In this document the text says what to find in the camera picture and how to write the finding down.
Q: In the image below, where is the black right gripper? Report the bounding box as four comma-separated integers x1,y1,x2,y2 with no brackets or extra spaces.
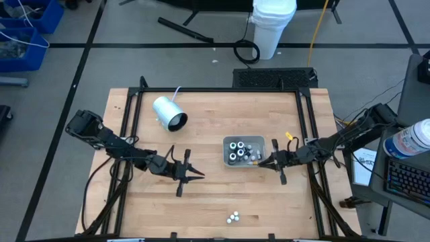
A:
257,138,312,186

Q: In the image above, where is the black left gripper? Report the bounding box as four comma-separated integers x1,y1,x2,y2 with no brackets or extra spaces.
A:
150,149,206,198

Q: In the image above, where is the grey plastic bin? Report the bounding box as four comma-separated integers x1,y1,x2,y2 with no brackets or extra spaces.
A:
222,134,267,169

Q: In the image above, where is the white cylindrical spotlight lamp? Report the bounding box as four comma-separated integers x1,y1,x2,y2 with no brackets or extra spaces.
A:
152,96,188,133

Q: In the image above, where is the black perforated metal case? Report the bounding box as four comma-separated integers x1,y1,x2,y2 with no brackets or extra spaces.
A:
232,67,318,89

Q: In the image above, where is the black floor clamp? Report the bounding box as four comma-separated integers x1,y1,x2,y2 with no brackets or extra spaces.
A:
339,196,370,209

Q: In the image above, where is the white paper sheet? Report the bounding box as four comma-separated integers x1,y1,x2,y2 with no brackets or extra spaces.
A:
351,147,378,187

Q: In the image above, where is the dark grey desk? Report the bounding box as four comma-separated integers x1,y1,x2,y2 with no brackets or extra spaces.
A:
349,114,430,236

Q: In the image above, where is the white trash can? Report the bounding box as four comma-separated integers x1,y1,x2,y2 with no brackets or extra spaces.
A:
249,0,298,61

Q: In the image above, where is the black keyboard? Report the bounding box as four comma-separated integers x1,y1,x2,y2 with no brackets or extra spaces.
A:
384,157,430,206

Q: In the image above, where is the white wipes canister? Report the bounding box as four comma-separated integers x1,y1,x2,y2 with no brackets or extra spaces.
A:
384,118,430,159

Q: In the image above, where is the black rod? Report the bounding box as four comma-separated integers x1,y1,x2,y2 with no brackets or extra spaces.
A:
157,16,214,44

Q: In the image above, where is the grey flat panel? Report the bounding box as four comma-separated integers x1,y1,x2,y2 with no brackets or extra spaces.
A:
395,53,430,128

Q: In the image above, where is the black device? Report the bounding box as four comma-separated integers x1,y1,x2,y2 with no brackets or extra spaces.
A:
417,50,430,85

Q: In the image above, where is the blue storage bin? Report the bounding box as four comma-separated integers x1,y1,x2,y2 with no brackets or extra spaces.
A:
0,26,50,73
0,0,65,34

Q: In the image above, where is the grey metal bar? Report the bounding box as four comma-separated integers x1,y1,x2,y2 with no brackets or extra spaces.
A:
0,77,30,88

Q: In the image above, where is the black aluminium table frame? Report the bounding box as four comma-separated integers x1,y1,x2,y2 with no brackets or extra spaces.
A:
75,75,363,242

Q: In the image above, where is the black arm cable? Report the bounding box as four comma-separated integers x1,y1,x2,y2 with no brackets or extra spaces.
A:
81,156,114,233

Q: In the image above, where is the coiled black cable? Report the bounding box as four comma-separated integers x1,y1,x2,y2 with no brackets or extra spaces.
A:
233,11,261,65

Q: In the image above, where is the thin black floor cable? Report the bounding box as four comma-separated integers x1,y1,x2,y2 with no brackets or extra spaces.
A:
386,91,403,106
349,79,404,117

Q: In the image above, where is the hanging yellow cable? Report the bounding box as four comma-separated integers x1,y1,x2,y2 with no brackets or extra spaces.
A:
306,0,330,67

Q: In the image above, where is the thin white cable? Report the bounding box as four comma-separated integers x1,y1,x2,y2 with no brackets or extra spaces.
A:
0,0,50,49

